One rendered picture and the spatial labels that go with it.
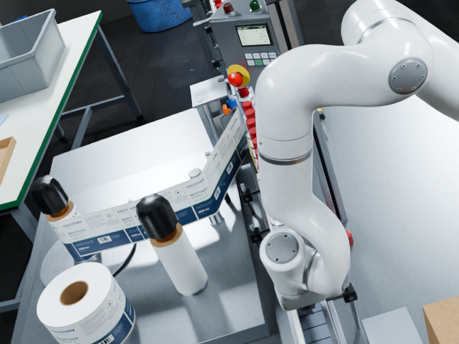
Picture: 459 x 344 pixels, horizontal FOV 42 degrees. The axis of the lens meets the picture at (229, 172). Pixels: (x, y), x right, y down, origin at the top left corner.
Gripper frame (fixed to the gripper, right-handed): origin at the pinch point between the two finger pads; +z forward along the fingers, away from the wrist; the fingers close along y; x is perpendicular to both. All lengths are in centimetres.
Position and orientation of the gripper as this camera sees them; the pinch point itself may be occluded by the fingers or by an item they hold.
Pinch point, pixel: (307, 306)
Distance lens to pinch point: 136.3
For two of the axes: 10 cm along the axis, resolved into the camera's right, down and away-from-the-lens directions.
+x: 2.1, 8.0, -5.6
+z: 2.5, 5.1, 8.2
